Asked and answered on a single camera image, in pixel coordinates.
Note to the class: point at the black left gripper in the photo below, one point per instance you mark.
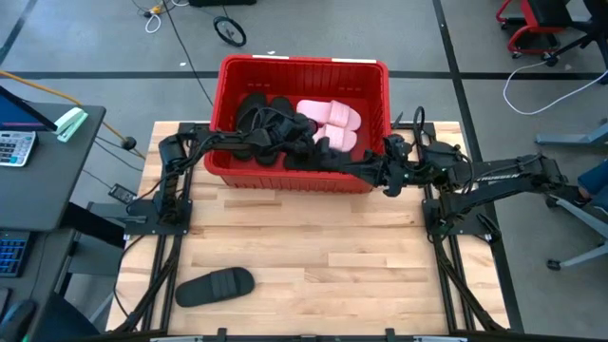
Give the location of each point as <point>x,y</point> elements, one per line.
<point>285,132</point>

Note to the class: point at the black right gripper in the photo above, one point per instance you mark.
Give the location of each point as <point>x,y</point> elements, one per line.
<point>399,166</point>

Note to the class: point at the white slide sandal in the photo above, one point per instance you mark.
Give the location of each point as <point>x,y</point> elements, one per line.
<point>328,113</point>
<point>339,138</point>

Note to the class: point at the black slide sandal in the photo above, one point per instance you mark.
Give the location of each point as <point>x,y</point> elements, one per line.
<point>313,162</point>
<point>214,287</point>

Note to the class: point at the black flip-flop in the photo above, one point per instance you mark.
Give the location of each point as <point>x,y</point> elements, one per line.
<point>281,107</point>
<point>251,111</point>

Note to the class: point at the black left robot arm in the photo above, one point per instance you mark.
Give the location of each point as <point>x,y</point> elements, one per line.
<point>228,139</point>

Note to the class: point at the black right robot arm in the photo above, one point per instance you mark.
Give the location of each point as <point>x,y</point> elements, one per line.
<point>503,178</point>

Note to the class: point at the red plastic bin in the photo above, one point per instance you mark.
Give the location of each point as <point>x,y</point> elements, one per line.
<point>294,76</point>

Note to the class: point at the black round plug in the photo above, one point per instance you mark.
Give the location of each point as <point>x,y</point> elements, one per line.
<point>128,142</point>

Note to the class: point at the grey desk foot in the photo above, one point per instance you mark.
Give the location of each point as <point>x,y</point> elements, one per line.
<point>570,138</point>

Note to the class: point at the black power adapter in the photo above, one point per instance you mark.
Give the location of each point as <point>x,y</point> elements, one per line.
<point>122,194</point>

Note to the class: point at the red office chair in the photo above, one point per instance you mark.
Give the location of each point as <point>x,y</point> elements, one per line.
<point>527,14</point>

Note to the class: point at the grey office chair base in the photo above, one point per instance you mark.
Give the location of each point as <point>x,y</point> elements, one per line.
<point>584,216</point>

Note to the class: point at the person's leg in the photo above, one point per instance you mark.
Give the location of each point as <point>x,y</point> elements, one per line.
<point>596,178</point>

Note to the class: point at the black chair base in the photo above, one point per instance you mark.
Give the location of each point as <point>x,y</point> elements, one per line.
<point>570,47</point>

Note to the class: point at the mint green stapler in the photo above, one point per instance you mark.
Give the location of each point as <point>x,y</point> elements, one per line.
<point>71,123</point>

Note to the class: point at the black desk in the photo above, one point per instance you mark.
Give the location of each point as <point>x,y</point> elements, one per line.
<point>43,190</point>

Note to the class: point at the computer monitor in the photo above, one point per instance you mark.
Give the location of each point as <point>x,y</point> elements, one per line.
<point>16,114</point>

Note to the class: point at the grey calculator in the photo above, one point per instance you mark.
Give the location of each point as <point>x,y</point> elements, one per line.
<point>14,147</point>

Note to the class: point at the computer keyboard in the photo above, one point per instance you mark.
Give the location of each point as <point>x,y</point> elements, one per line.
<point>12,254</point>

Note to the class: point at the black computer mouse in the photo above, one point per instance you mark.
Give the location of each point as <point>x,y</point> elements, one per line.
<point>16,320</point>

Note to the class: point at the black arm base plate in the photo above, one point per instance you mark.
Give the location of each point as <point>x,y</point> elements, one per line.
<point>142,228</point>
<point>475,229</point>

